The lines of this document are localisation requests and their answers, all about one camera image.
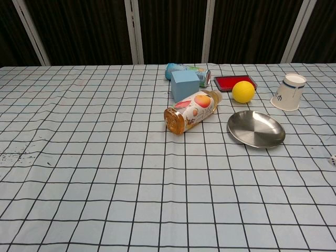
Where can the white paper cup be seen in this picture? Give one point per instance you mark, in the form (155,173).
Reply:
(286,97)

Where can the white die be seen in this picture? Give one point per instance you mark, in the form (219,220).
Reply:
(333,160)

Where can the red flat tray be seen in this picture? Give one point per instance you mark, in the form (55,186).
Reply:
(225,82)

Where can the silver metal plate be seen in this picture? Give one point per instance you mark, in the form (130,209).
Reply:
(256,130)

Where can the peach juice bottle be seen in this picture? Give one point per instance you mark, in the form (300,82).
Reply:
(189,113)

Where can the light blue cube box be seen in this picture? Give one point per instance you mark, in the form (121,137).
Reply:
(185,86)

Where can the blue green drink can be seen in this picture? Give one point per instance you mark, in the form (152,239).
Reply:
(203,76)

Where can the checkered tablecloth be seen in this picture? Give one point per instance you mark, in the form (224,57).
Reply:
(105,170)

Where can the yellow ball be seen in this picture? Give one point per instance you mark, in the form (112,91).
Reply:
(243,92)

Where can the white frame post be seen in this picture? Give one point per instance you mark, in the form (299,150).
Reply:
(298,34)
(134,34)
(209,34)
(31,34)

